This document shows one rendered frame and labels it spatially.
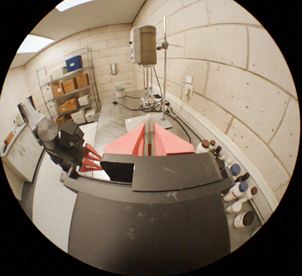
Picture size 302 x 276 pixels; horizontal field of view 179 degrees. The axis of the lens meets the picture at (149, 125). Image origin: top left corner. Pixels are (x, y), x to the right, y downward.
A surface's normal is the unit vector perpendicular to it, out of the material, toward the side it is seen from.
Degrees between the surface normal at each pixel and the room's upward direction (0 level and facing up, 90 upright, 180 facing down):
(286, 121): 90
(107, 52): 90
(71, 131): 40
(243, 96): 90
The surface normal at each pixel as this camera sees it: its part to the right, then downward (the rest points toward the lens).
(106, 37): 0.32, 0.56
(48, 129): 0.65, -0.49
